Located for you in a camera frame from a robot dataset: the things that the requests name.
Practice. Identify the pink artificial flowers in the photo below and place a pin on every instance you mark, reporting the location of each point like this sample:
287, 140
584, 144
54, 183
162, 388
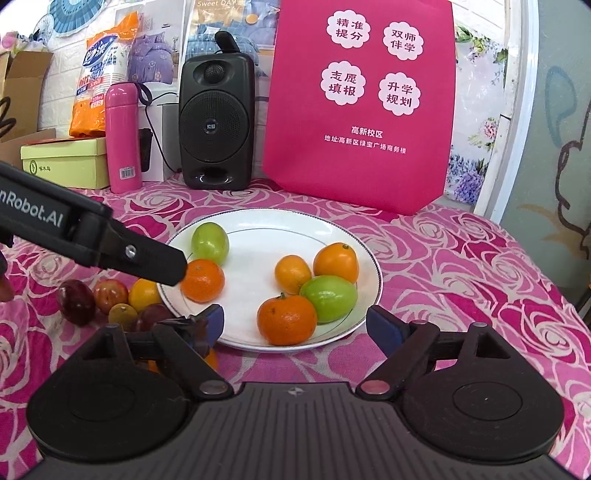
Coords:
14, 41

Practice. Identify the light green shoe box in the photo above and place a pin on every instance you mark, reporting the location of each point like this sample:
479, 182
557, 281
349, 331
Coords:
64, 161

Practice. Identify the black speaker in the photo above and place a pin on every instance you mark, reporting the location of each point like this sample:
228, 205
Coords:
214, 124

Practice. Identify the orange paper cup package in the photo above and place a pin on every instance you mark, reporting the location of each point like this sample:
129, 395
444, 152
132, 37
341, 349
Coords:
99, 69

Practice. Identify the pink tote bag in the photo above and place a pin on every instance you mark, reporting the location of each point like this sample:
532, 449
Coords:
360, 138

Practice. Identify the pink rose tablecloth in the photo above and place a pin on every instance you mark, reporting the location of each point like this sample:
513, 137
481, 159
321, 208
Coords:
461, 277

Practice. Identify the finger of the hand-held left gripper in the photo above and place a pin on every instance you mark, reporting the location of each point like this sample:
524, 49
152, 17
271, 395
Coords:
147, 258

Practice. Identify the red plum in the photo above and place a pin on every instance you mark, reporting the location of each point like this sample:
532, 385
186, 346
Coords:
111, 295

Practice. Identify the large green jujube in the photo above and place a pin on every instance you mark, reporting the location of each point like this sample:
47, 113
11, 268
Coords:
328, 298

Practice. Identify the black microphone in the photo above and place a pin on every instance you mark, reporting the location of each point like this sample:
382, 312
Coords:
226, 44

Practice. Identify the purple bedding poster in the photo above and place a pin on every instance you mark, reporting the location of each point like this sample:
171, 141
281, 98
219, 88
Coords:
154, 55

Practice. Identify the deep orange mandarin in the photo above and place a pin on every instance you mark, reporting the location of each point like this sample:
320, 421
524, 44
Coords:
286, 320
205, 284

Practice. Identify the pink thermos bottle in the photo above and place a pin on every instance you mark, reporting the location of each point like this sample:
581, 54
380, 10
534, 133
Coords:
123, 138

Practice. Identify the blue bedding poster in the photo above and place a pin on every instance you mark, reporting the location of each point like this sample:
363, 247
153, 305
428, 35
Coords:
231, 23

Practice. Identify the small green jujube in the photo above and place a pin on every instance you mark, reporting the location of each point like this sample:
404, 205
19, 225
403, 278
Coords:
210, 243

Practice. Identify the brown cardboard box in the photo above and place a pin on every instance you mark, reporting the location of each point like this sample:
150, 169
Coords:
27, 92

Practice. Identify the large blue paper fan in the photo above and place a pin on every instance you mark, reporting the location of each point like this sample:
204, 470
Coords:
76, 14

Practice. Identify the small olive kiwi fruit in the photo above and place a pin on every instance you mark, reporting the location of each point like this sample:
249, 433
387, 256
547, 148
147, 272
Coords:
122, 316

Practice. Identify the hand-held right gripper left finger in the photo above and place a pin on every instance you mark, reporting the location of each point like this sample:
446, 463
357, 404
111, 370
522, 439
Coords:
213, 323

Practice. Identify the dark purple plum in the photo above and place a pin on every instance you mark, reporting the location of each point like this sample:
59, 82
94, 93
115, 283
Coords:
76, 302
154, 316

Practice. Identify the white carton box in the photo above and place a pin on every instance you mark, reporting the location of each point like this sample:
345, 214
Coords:
159, 138

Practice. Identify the white plate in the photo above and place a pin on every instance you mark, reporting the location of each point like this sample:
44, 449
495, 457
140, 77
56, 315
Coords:
258, 240

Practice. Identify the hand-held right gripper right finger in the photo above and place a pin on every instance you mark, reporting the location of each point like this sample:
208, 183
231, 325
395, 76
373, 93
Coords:
383, 327

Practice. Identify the white door frame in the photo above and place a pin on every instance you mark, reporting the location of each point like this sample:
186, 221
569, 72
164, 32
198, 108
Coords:
512, 115

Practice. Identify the small orange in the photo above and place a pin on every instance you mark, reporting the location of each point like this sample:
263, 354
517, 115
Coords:
144, 294

